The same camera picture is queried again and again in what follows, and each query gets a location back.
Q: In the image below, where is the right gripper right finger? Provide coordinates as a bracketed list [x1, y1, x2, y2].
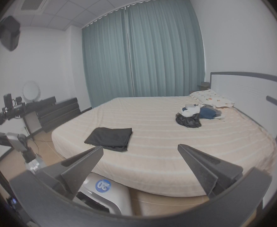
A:
[177, 144, 244, 199]

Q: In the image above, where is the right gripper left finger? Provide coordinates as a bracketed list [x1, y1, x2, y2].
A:
[36, 146, 104, 199]

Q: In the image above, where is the black T-shirt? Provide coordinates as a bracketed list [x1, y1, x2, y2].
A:
[84, 127, 133, 153]

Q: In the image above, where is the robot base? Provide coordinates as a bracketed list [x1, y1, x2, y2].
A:
[75, 172, 132, 216]

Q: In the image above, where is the bed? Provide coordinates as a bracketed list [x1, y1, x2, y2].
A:
[51, 72, 277, 197]

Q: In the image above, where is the pile of clothes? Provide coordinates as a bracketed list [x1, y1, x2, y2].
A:
[181, 104, 225, 122]

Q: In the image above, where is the black satin garment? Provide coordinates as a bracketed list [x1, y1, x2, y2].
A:
[175, 113, 202, 128]

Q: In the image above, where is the black chest of drawers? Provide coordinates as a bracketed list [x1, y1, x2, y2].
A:
[37, 97, 83, 133]

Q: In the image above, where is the white printed pillow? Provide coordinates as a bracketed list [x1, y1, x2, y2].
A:
[189, 90, 235, 109]

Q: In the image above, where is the grey bedside table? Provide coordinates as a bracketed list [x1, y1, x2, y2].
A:
[197, 81, 211, 92]

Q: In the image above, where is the round white mirror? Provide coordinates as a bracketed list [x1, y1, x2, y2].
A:
[23, 80, 41, 102]

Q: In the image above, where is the blue-green curtain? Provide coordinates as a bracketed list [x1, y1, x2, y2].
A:
[125, 0, 206, 98]
[81, 7, 134, 109]

